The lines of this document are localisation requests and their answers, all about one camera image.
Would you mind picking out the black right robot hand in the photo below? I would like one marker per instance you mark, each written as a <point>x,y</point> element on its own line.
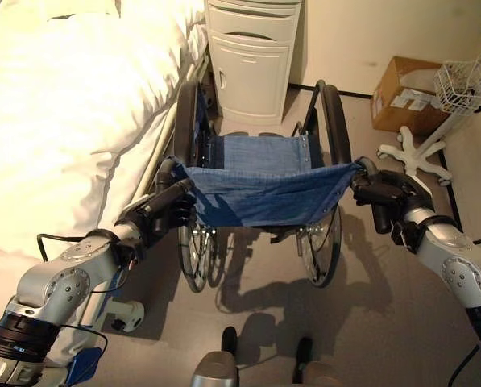
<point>385,193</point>

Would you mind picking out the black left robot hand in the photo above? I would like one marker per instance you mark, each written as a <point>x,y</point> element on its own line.
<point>165,211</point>

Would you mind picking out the blue fabric wheelchair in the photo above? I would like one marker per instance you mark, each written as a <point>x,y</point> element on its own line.
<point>260,181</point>

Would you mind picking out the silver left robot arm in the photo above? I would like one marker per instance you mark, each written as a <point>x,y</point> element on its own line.
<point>51,290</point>

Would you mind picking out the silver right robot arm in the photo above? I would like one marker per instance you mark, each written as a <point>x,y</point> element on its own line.
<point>449,258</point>

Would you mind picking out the blue bed pedal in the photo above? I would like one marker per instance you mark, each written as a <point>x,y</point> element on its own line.
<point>86,363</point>

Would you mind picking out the white wheeled stand base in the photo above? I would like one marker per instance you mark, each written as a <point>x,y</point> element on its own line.
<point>415,153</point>

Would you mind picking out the brown cardboard box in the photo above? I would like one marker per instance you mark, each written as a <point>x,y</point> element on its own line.
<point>405,98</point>

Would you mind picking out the white duvet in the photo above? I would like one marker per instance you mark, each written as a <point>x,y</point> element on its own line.
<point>71,113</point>

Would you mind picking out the silver robot legs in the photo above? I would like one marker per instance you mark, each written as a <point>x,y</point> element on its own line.
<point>240,363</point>

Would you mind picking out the white bedside cabinet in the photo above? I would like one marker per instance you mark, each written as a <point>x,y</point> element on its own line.
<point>254,60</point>

